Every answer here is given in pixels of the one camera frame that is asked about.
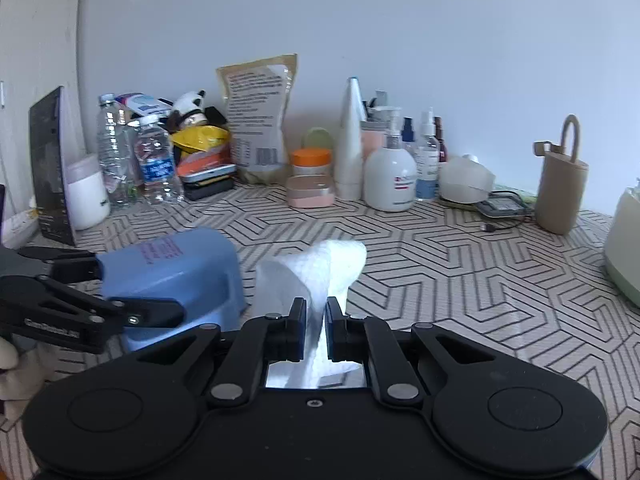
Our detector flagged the white pump bottle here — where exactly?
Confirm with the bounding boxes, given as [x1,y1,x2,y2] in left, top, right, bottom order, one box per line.
[363,106,418,212]

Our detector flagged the grey electronic device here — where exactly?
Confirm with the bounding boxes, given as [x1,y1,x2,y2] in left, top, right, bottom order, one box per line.
[475,197,531,219]

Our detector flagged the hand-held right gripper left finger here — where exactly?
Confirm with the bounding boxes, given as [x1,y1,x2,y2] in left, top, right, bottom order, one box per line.
[135,297,308,408]

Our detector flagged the geometric patterned tablecloth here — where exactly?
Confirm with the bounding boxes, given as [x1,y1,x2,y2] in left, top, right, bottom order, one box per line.
[0,180,640,461]

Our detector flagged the clear plastic bottle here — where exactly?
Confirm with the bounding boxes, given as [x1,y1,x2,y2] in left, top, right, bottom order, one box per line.
[96,93,142,207]

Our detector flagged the silver flat device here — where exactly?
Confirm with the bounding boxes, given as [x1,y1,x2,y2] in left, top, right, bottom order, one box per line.
[179,163,237,184]

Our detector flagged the blue label water bottle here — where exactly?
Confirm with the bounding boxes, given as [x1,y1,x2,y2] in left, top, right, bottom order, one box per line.
[135,115,185,205]

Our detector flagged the brown glass bottle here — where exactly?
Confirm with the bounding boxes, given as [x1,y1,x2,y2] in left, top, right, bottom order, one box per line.
[434,116,448,163]

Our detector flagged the black tall box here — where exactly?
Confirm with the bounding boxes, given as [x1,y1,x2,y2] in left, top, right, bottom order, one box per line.
[29,86,80,247]

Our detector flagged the white round box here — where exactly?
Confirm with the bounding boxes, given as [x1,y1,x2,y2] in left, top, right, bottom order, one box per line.
[439,154,496,206]

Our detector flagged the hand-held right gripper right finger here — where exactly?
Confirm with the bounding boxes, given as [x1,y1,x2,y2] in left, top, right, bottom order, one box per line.
[325,297,496,406]

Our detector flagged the clear spray bottle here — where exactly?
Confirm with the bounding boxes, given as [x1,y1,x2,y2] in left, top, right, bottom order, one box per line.
[414,108,442,202]

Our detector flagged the panda toy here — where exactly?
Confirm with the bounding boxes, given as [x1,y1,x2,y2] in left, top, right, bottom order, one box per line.
[167,91,208,131]

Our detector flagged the tan food pouch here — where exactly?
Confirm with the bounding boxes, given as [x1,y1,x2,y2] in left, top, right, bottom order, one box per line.
[216,53,299,184]

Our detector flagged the cream green kettle base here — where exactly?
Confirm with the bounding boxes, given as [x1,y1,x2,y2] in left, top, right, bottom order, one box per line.
[602,187,640,308]

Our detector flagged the beige bottle with loop handle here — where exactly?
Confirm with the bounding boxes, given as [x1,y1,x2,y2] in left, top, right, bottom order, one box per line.
[532,115,590,235]

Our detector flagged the pink cosmetic bottle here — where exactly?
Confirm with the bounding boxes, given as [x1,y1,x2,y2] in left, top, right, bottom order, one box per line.
[361,120,388,161]

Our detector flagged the white blue tube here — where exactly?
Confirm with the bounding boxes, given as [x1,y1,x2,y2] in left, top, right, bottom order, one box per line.
[115,92,173,117]

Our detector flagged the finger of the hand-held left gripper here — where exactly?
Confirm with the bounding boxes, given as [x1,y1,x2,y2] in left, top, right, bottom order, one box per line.
[35,277,186,330]
[20,246,103,286]

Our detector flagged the blue plastic container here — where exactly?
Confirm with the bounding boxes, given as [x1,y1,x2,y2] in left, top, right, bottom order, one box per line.
[95,227,247,353]

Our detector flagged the black cable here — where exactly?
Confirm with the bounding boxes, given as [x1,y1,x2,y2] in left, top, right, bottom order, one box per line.
[480,210,538,234]

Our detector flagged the black flat box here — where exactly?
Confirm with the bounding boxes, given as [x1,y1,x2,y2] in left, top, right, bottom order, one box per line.
[182,177,236,202]

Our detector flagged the orange snack packet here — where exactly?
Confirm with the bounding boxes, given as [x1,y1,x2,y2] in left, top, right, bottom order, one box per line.
[176,152,232,177]

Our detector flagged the white jar pink lid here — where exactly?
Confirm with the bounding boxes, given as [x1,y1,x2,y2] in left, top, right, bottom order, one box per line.
[65,154,111,231]

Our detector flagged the yellow snack packet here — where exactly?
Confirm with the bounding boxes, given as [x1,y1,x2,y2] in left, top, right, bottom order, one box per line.
[170,125,231,157]

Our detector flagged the orange lid jar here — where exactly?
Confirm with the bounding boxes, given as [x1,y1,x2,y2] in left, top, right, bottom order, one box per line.
[291,148,333,178]

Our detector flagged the green round case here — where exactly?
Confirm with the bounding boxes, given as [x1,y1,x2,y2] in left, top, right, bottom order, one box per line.
[302,127,333,152]

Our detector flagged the white paper towel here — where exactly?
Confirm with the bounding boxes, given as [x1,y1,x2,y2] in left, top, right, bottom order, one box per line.
[254,240,368,391]

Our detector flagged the white cosmetic tube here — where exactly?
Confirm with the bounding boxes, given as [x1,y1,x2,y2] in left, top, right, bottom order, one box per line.
[334,76,365,201]

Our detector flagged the pink tin case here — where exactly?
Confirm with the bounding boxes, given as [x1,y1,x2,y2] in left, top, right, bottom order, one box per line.
[286,174,335,209]

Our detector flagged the person's left hand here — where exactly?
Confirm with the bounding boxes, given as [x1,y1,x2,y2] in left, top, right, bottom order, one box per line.
[0,335,57,402]

